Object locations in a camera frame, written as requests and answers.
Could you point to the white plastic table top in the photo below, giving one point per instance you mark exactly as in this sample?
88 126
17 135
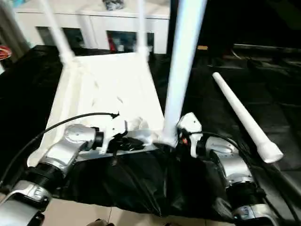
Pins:
108 89

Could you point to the white plastic table leg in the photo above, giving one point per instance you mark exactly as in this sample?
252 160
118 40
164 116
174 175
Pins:
142 28
59 33
244 115
183 61

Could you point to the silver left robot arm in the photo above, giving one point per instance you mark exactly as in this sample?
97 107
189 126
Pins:
66 150

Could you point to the black plastic mat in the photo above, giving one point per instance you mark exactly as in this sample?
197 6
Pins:
150 183

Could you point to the small tan tag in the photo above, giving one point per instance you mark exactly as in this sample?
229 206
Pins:
202 47

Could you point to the small red bottle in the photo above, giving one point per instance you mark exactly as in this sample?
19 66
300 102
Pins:
113 45

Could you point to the white cabinet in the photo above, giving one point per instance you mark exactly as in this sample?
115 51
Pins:
94 21

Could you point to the grey crumpled bundle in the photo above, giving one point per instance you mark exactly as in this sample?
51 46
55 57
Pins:
114 4

